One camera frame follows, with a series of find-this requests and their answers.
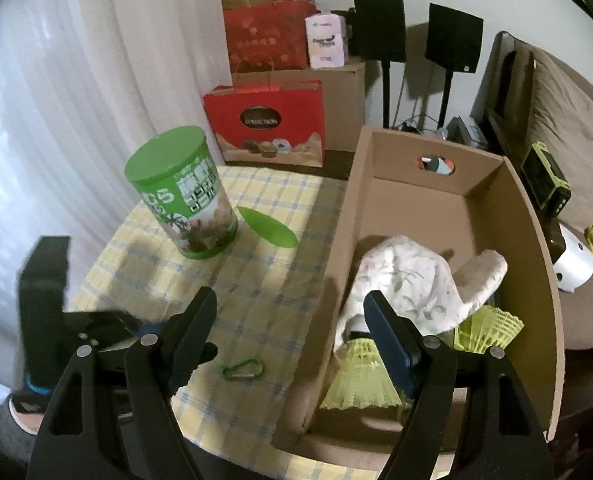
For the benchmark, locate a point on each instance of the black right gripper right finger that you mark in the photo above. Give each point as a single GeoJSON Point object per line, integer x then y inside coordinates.
{"type": "Point", "coordinates": [396, 340]}

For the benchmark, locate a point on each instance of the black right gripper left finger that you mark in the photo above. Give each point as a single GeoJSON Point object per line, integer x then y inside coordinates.
{"type": "Point", "coordinates": [185, 343]}

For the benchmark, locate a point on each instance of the green carabiner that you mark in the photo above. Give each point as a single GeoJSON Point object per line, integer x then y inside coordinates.
{"type": "Point", "coordinates": [248, 369]}

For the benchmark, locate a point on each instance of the green plastic leaf blade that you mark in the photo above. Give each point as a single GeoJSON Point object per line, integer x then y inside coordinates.
{"type": "Point", "coordinates": [268, 228]}

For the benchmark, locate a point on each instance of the green snack canister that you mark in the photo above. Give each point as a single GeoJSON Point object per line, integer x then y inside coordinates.
{"type": "Point", "coordinates": [176, 177]}

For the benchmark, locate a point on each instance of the cardboard storage box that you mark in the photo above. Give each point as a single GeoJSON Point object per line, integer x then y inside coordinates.
{"type": "Point", "coordinates": [443, 231]}

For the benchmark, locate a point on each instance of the white mask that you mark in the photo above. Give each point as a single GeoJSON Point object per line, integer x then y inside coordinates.
{"type": "Point", "coordinates": [571, 258]}

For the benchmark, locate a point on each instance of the yellow-green power tool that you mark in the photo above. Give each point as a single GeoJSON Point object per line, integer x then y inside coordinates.
{"type": "Point", "coordinates": [548, 187]}

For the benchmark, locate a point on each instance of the red collection gift bag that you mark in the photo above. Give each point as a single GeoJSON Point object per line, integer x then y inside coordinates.
{"type": "Point", "coordinates": [282, 123]}

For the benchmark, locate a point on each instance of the large brown cardboard box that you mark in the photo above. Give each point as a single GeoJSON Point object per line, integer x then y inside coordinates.
{"type": "Point", "coordinates": [343, 96]}

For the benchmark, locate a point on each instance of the brown sofa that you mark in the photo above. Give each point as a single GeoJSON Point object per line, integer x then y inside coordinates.
{"type": "Point", "coordinates": [530, 95]}

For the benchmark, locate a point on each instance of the right black speaker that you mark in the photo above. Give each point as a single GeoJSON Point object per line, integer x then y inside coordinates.
{"type": "Point", "coordinates": [454, 39]}

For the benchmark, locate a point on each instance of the black speaker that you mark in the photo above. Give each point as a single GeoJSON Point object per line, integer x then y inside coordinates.
{"type": "Point", "coordinates": [381, 30]}
{"type": "Point", "coordinates": [454, 39]}

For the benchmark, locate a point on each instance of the left black speaker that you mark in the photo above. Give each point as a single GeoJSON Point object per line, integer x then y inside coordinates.
{"type": "Point", "coordinates": [381, 30]}

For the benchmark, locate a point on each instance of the white pink small box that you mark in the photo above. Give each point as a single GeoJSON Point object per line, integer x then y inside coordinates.
{"type": "Point", "coordinates": [326, 39]}

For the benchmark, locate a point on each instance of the red paper gift bag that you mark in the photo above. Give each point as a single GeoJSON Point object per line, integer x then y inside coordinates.
{"type": "Point", "coordinates": [269, 37]}

